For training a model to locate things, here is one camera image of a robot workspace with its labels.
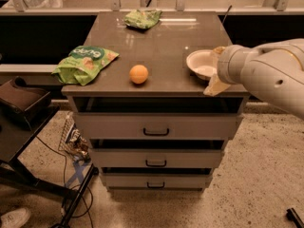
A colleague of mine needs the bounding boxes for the white paper bowl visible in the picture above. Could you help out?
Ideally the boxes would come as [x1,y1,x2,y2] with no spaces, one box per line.
[186,49,218,80]

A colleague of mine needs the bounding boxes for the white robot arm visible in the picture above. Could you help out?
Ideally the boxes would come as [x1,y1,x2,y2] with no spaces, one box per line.
[204,39,304,119]

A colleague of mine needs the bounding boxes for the small green chip bag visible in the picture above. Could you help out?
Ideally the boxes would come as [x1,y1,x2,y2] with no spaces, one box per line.
[123,9,162,29]

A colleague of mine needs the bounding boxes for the large green rice chip bag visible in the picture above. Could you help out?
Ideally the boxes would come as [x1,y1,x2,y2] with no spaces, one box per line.
[52,46,119,86]

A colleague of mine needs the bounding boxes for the grey drawer cabinet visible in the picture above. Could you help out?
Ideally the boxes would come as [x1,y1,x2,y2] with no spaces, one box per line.
[63,11,249,176]

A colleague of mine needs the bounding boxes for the orange ball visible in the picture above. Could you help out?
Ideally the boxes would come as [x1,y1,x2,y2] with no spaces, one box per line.
[129,65,148,85]

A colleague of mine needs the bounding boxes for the black object on floor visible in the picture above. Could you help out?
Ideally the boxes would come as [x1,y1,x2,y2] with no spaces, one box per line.
[286,208,304,228]

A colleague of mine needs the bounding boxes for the brown pouch on side table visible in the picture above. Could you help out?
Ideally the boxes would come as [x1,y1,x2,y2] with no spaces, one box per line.
[0,77,51,121]

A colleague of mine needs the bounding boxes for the black side table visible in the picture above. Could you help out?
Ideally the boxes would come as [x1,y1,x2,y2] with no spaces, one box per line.
[0,106,98,228]

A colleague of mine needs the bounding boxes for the white sneaker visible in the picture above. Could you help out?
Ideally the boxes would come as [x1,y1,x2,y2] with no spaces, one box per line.
[0,208,31,228]

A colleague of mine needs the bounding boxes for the top drawer with black handle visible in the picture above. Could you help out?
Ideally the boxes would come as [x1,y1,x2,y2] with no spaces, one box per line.
[73,113,242,140]

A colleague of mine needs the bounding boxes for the drawer with black handle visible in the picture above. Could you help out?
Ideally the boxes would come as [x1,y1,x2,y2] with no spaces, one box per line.
[73,113,242,140]
[89,149,223,168]
[101,174,212,189]

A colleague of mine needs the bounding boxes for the middle drawer with black handle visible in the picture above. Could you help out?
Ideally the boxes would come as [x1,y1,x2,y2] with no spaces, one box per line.
[89,149,223,168]

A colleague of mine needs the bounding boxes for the bottom drawer with black handle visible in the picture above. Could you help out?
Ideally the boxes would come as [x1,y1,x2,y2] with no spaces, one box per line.
[101,174,212,189]

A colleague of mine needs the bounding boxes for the wire basket with snacks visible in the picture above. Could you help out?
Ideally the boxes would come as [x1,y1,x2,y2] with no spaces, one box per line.
[58,112,90,162]

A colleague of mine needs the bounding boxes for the black floor cable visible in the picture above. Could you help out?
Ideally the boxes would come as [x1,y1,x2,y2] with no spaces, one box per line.
[36,136,95,228]

